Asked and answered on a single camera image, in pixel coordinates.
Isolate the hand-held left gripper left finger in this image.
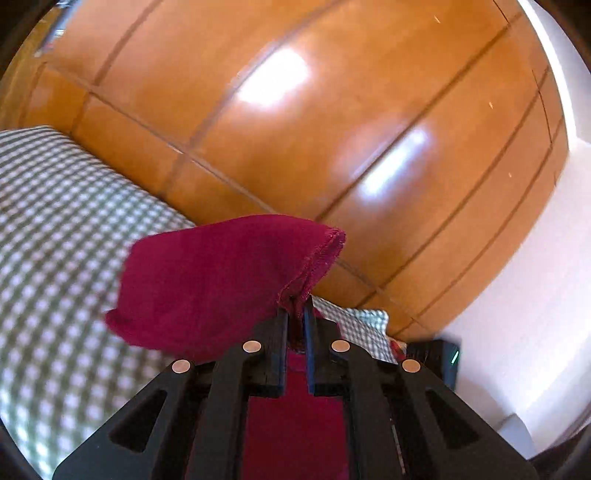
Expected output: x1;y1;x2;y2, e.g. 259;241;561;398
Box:
52;306;290;480

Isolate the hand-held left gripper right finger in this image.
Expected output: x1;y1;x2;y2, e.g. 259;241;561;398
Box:
302;295;542;480

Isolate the dark red cloth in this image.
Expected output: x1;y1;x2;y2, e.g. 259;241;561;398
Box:
104;214;352;480

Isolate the wooden panelled headboard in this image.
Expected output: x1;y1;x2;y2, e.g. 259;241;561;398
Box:
0;0;571;343

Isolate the green checked bed sheet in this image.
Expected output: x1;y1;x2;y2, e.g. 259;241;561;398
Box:
0;124;389;480

